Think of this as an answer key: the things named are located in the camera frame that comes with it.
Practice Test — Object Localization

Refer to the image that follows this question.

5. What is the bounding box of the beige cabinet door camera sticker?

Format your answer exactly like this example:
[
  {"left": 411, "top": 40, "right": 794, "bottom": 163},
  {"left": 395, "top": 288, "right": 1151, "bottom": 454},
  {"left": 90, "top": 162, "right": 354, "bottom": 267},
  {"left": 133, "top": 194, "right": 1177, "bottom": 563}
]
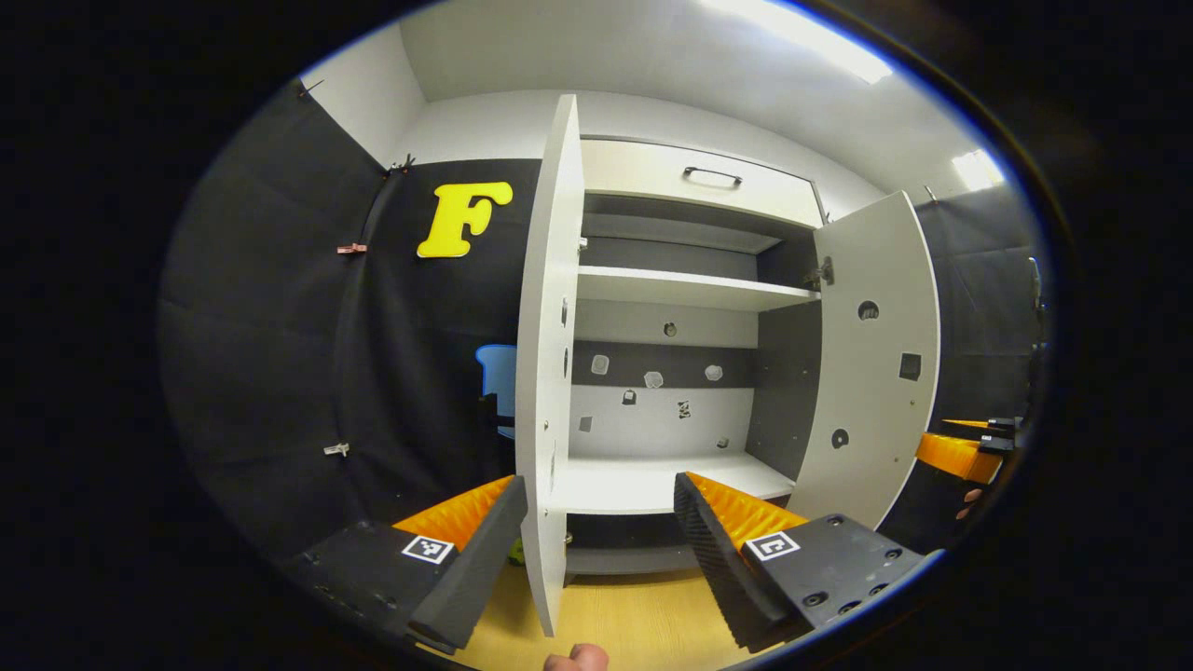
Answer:
[{"left": 514, "top": 93, "right": 585, "bottom": 638}]

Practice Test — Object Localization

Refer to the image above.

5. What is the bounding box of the white cabinet shelf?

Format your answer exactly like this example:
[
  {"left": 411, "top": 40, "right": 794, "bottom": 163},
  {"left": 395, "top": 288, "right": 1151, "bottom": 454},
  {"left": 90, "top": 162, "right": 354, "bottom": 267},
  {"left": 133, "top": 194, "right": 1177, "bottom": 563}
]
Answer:
[
  {"left": 576, "top": 266, "right": 823, "bottom": 313},
  {"left": 550, "top": 452, "right": 798, "bottom": 516}
]

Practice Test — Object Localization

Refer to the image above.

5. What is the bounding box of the grey cabinet shelf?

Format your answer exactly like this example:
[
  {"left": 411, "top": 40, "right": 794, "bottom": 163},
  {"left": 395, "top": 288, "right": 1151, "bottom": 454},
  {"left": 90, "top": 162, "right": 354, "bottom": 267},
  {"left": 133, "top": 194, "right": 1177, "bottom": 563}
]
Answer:
[{"left": 583, "top": 212, "right": 784, "bottom": 255}]

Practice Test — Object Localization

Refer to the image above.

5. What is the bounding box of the black backdrop cloth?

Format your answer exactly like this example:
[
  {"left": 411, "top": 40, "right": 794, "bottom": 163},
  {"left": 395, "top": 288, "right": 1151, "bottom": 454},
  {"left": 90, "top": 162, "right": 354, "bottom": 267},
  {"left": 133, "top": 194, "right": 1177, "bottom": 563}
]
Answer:
[{"left": 158, "top": 79, "right": 1049, "bottom": 560}]

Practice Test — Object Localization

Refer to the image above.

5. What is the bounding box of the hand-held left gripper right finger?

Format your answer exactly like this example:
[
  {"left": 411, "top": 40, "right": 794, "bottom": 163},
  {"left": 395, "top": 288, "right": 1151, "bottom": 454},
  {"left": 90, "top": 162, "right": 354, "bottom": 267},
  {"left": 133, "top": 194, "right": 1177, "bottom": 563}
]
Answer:
[{"left": 673, "top": 471, "right": 928, "bottom": 653}]

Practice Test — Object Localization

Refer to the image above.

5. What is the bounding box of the beige cabinet door headphones sticker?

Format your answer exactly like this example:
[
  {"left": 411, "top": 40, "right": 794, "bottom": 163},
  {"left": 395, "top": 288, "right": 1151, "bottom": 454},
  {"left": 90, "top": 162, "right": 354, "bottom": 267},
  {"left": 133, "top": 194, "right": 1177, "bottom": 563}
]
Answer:
[{"left": 788, "top": 191, "right": 942, "bottom": 532}]

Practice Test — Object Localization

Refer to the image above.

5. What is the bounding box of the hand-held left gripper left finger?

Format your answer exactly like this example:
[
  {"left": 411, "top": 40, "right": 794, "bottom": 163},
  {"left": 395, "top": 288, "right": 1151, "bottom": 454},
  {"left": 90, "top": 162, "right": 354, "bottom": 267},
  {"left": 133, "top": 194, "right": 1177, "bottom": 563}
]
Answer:
[{"left": 280, "top": 475, "right": 529, "bottom": 655}]

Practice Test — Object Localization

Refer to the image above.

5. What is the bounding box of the beige double-door shoe cabinet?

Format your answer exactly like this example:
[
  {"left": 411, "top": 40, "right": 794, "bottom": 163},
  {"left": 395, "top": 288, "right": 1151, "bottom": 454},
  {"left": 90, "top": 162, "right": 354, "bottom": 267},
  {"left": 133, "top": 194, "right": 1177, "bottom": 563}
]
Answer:
[{"left": 514, "top": 93, "right": 942, "bottom": 638}]

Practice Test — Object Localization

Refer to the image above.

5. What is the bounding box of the small ceiling light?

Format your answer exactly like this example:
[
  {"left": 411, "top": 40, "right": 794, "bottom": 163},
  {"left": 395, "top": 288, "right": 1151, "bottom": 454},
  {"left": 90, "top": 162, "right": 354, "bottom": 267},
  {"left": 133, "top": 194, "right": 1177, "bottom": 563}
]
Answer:
[{"left": 951, "top": 149, "right": 1008, "bottom": 192}]

